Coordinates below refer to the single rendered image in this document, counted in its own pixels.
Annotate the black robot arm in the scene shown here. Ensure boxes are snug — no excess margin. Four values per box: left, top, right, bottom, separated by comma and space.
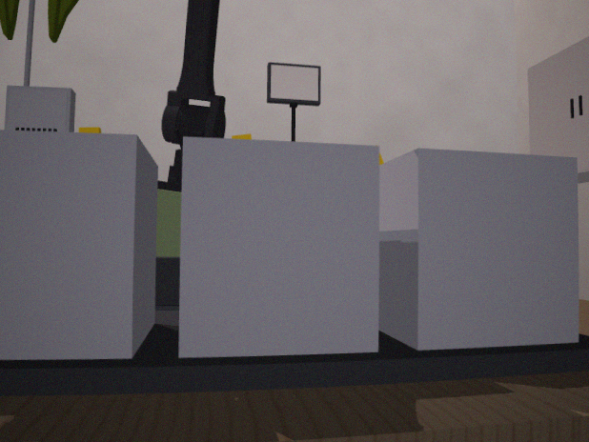
157, 0, 226, 192

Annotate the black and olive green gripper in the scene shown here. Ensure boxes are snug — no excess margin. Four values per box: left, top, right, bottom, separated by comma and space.
0, 0, 79, 43

